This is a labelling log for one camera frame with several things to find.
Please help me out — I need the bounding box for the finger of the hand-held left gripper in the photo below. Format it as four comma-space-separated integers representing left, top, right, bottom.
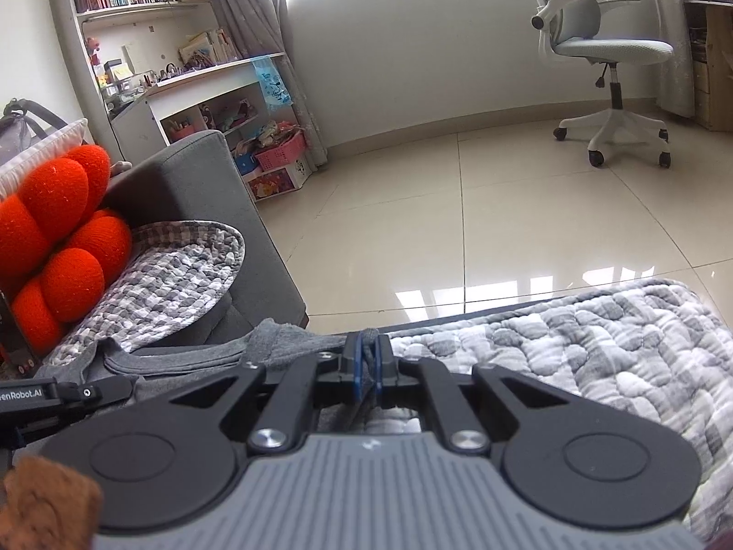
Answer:
53, 376, 139, 409

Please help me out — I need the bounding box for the wooden desk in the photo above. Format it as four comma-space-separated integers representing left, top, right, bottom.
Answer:
680, 0, 733, 134

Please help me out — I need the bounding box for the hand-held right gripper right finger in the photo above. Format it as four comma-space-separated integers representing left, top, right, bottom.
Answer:
371, 332, 566, 453

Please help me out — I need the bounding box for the orange flower cushion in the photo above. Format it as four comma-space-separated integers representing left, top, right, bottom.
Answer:
0, 144, 134, 357

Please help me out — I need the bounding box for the black smartphone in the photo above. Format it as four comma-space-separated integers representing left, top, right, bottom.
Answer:
0, 289, 42, 380

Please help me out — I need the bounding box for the white bookshelf desk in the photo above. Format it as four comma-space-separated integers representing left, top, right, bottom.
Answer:
44, 0, 314, 203

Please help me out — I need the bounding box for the white gray office chair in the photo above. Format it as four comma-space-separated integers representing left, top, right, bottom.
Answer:
509, 0, 677, 171

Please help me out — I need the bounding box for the gray patterned bag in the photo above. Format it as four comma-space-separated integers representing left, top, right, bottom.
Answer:
0, 97, 71, 162

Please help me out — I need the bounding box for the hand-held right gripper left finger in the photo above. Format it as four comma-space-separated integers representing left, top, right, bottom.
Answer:
170, 332, 368, 453

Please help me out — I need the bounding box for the pink basket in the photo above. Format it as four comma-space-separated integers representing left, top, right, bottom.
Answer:
253, 128, 309, 173

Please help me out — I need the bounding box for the dark gray sofa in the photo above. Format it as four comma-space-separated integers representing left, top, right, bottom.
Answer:
104, 129, 311, 352

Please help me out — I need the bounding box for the gray white quilted blanket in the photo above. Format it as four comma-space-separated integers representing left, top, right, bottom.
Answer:
43, 220, 733, 550

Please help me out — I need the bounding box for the gray t-shirt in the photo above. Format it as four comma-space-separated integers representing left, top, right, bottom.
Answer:
74, 318, 397, 432

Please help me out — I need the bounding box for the blue plastic bag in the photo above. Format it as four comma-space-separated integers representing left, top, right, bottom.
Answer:
251, 55, 297, 116

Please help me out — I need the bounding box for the light gray curtain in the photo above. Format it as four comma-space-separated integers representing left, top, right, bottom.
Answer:
196, 0, 331, 165
640, 0, 698, 119

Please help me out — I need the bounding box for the printed storage box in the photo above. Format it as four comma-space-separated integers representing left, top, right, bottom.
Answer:
242, 157, 314, 203

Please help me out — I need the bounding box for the white pillow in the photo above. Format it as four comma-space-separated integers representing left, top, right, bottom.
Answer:
0, 117, 93, 197

